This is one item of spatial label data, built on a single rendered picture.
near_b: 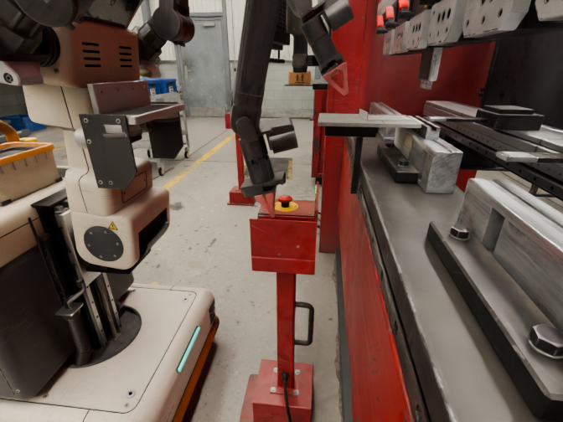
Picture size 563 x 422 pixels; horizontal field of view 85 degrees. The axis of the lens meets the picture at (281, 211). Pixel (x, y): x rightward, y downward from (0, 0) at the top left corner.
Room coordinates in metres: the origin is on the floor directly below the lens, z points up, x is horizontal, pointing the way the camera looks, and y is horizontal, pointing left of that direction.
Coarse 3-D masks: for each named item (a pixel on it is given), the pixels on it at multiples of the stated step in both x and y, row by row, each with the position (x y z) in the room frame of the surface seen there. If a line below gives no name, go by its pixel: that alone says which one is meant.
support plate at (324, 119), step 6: (324, 114) 0.99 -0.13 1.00; (330, 114) 0.99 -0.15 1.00; (336, 114) 0.99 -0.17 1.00; (342, 114) 0.99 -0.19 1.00; (348, 114) 0.99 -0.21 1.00; (354, 114) 0.99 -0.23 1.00; (372, 114) 0.99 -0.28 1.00; (318, 120) 0.87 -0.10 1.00; (324, 120) 0.87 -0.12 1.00; (330, 120) 0.87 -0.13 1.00; (336, 120) 0.87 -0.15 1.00; (342, 120) 0.87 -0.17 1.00; (348, 120) 0.87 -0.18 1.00; (354, 120) 0.87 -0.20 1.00; (360, 120) 0.87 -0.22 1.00; (360, 126) 0.82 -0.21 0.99; (366, 126) 0.82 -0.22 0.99; (372, 126) 0.82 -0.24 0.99; (378, 126) 0.82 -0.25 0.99; (384, 126) 0.81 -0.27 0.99; (390, 126) 0.81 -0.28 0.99; (396, 126) 0.81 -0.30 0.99; (402, 126) 0.81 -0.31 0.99; (408, 126) 0.81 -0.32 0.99; (414, 126) 0.80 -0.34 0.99; (420, 126) 0.80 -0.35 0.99
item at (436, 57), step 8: (432, 48) 0.85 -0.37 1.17; (440, 48) 0.84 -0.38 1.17; (424, 56) 0.91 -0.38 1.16; (432, 56) 0.84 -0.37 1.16; (440, 56) 0.84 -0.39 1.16; (424, 64) 0.90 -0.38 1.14; (432, 64) 0.84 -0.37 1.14; (424, 72) 0.89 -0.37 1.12; (432, 72) 0.84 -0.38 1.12; (424, 80) 0.90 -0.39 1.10; (432, 80) 0.84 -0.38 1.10; (424, 88) 0.89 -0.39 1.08
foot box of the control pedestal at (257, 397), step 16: (272, 368) 0.79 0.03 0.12; (304, 368) 0.79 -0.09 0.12; (256, 384) 0.73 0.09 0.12; (304, 384) 0.73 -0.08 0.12; (256, 400) 0.67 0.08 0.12; (272, 400) 0.67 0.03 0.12; (288, 400) 0.67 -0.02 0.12; (304, 400) 0.67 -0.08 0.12; (240, 416) 0.68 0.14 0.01; (256, 416) 0.66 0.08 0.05; (272, 416) 0.65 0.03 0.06; (304, 416) 0.64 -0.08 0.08
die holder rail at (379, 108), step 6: (372, 102) 1.66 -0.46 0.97; (378, 102) 1.67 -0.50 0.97; (372, 108) 1.61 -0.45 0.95; (378, 108) 1.42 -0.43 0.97; (384, 108) 1.44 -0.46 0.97; (390, 108) 1.41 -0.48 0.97; (378, 114) 1.41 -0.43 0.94; (384, 114) 1.26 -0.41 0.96; (390, 114) 1.22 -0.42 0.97; (396, 114) 1.22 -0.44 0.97; (378, 132) 1.34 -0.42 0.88; (384, 132) 1.23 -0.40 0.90; (390, 132) 1.20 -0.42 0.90; (384, 138) 1.20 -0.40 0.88; (390, 138) 1.19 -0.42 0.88
